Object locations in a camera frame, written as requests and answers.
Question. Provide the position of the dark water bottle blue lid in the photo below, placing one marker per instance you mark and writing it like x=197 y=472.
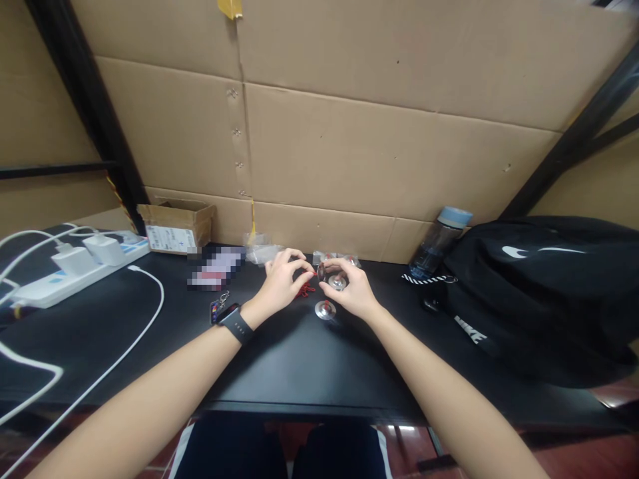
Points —
x=434 y=244

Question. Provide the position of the person's left fingers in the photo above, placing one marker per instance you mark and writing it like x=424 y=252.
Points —
x=287 y=255

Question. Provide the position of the person's left thumb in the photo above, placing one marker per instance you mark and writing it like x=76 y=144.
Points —
x=305 y=273

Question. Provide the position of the person's right hand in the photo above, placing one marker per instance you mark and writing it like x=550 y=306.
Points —
x=355 y=294

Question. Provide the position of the clear plastic bag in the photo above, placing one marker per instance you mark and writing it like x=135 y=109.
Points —
x=262 y=249
x=344 y=258

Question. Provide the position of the pink white flat packet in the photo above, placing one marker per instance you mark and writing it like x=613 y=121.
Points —
x=214 y=269

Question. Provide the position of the black backpack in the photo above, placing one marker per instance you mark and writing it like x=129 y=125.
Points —
x=544 y=299

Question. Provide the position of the person's right fingers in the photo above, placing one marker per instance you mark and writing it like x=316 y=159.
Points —
x=347 y=267

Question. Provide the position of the yellow tape piece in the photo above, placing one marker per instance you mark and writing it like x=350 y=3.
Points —
x=230 y=7

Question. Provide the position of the white power strip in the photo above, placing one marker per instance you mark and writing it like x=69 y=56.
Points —
x=70 y=284

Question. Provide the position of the large flattened cardboard sheet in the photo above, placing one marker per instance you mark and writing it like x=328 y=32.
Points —
x=379 y=129

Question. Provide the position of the small open cardboard box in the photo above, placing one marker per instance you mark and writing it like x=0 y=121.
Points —
x=174 y=229

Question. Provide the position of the black metal shelf frame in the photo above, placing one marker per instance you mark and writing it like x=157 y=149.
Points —
x=90 y=100

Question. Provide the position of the person's legs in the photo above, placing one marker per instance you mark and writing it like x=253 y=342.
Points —
x=279 y=449

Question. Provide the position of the person's left hand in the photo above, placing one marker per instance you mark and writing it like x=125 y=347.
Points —
x=279 y=287

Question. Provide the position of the white charger plug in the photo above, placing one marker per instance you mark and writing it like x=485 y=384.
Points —
x=104 y=249
x=70 y=260

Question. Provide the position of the silver metal disc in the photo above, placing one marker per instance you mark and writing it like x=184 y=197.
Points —
x=331 y=282
x=325 y=312

